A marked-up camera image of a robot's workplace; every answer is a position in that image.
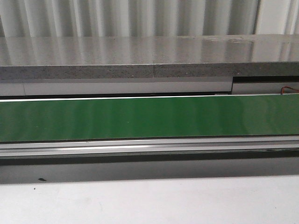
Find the green conveyor belt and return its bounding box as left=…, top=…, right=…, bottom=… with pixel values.
left=0, top=94, right=299, bottom=142

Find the grey stone counter slab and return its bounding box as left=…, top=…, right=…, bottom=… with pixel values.
left=0, top=35, right=299, bottom=80

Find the aluminium conveyor front rail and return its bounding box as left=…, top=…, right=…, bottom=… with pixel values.
left=0, top=135, right=299, bottom=159

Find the red wire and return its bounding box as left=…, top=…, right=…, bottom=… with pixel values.
left=280, top=86, right=299, bottom=95

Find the white conveyor back rail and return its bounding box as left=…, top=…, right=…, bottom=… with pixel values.
left=0, top=93, right=299, bottom=103

